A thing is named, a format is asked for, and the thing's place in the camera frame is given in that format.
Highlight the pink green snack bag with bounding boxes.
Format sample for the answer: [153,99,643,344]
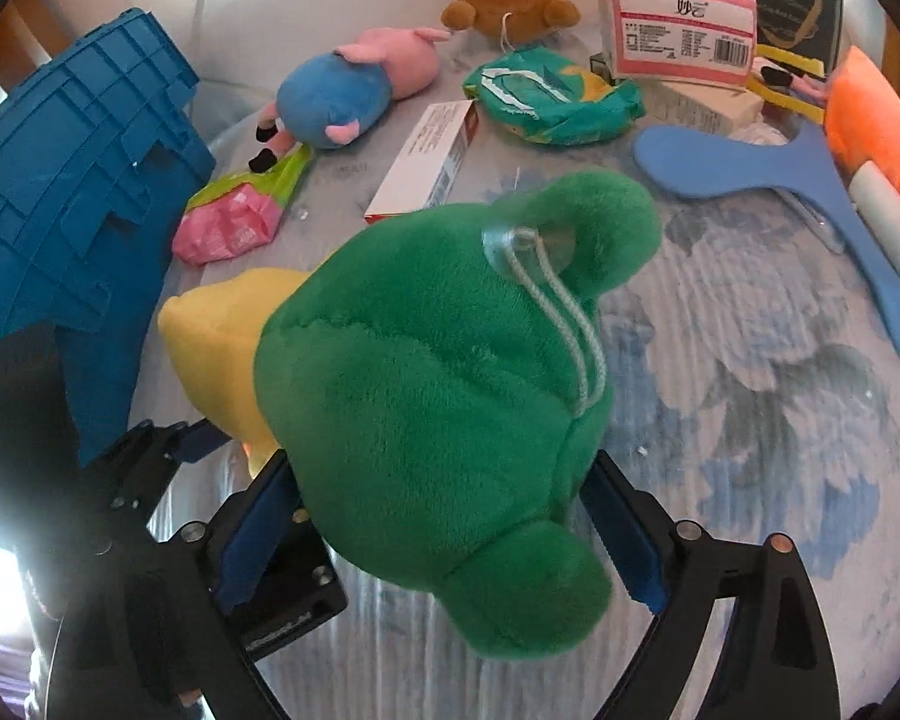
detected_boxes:
[172,145,313,266]

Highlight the yellow green duck plush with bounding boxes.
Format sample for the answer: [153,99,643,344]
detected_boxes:
[157,169,662,660]

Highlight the orange dress pig plush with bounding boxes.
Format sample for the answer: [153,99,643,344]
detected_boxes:
[824,44,900,242]

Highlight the white lint roller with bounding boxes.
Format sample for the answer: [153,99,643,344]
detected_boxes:
[848,161,900,276]

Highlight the pink labelled box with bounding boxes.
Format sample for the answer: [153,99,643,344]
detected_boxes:
[600,0,758,88]

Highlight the blue plastic storage crate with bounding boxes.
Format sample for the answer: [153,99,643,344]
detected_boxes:
[0,8,215,461]

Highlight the white red toothpaste box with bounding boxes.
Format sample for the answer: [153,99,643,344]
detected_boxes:
[364,99,479,224]

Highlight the blue pink pig plush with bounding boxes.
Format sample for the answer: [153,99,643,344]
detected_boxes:
[248,26,450,174]

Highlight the beige cardboard box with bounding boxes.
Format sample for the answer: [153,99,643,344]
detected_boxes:
[637,80,764,135]

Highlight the green wipes packet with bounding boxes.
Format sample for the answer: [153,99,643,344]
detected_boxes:
[463,47,645,148]

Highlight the brown teddy bear plush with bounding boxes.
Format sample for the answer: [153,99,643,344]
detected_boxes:
[440,0,580,46]

